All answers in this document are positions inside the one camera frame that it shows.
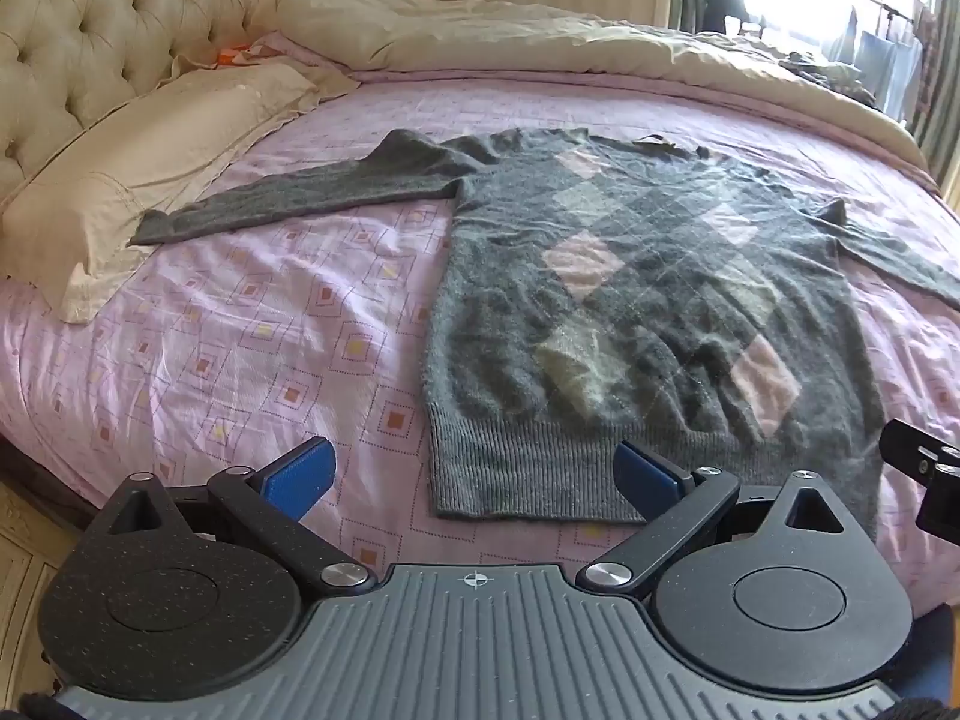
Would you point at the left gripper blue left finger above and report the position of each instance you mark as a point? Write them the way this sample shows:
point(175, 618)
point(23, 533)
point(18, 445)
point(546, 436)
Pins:
point(265, 507)

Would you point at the beige pillow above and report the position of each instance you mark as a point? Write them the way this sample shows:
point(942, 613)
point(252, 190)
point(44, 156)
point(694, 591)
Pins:
point(68, 233)

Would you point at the grey argyle knit sweater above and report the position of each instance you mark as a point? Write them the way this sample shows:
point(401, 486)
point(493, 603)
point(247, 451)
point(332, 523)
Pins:
point(599, 292)

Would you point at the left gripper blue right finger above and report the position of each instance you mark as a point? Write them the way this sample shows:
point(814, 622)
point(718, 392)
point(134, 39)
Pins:
point(681, 511)

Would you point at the hanging clothes rack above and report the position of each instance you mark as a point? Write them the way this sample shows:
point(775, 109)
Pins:
point(886, 44)

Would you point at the beige duvet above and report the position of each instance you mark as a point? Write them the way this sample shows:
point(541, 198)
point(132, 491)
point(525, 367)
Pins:
point(422, 35)

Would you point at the dark patterned clothes pile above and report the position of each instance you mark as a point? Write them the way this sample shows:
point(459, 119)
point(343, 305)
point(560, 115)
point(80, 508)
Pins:
point(839, 78)

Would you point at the tufted beige headboard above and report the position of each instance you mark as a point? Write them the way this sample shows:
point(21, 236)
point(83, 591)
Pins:
point(68, 63)

